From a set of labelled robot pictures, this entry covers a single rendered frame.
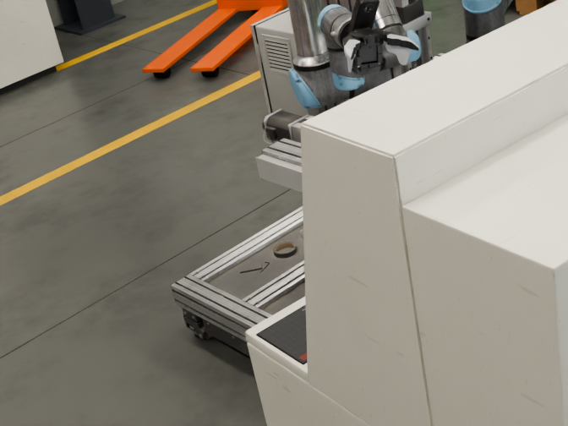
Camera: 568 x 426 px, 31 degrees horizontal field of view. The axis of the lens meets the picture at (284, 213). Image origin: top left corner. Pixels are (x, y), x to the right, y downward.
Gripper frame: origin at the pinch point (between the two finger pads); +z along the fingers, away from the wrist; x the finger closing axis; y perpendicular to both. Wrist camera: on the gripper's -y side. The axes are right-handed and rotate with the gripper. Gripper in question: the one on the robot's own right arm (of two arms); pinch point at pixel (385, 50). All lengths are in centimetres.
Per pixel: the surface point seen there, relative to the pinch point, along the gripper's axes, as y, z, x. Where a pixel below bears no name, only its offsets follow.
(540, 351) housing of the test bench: 15, 88, 12
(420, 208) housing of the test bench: 1, 68, 21
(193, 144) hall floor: 146, -321, -11
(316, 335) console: 40, 38, 28
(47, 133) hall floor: 157, -400, 64
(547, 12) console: -12.3, 27.7, -20.6
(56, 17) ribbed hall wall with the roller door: 146, -629, 40
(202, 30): 131, -486, -52
